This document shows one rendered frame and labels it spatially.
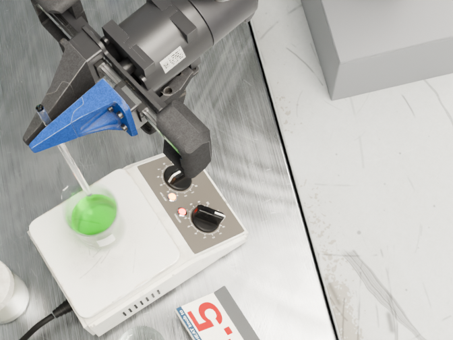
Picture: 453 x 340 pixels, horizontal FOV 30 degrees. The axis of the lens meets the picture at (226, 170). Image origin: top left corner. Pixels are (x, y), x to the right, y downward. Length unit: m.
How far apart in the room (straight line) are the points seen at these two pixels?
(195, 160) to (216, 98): 0.41
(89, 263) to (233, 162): 0.22
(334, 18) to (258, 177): 0.20
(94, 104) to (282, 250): 0.40
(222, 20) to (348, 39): 0.31
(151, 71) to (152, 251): 0.29
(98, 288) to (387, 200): 0.34
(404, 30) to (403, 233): 0.22
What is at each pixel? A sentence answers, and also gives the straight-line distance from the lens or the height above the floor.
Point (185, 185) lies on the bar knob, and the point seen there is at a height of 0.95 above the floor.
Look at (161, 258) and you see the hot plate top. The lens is 0.86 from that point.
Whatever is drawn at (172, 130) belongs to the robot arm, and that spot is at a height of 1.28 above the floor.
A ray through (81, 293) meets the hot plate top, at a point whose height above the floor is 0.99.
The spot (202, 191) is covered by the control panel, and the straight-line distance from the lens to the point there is 0.93.
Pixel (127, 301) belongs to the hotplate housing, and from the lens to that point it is 0.88.
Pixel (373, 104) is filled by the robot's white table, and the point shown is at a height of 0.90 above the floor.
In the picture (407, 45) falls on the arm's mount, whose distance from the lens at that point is 0.94.
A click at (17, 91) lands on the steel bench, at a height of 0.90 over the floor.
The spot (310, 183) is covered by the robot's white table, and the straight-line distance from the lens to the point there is 0.97.
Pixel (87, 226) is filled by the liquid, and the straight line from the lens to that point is 0.84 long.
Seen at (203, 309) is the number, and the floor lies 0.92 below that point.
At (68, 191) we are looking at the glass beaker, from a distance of 0.82.
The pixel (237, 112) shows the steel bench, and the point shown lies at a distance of 1.00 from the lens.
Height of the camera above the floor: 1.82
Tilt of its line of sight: 71 degrees down
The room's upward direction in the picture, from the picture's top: 5 degrees counter-clockwise
